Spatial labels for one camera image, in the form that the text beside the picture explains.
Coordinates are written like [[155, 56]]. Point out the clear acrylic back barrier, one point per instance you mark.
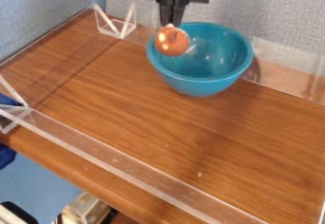
[[284, 68]]

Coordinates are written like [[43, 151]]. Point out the clear acrylic corner bracket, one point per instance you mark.
[[15, 111], [114, 27]]

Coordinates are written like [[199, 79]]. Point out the blue bowl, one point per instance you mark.
[[218, 56]]

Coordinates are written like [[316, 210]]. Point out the black white object bottom left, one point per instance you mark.
[[14, 215]]

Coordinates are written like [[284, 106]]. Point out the clear acrylic front barrier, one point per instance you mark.
[[151, 180]]

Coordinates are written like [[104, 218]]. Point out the clear acrylic barrier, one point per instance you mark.
[[284, 68], [151, 180]]

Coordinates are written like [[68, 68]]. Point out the metallic object under table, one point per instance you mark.
[[84, 210]]

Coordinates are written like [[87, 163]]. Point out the brown and white toy mushroom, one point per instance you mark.
[[171, 41]]

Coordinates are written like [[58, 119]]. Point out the clear acrylic left corner bracket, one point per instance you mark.
[[15, 111]]

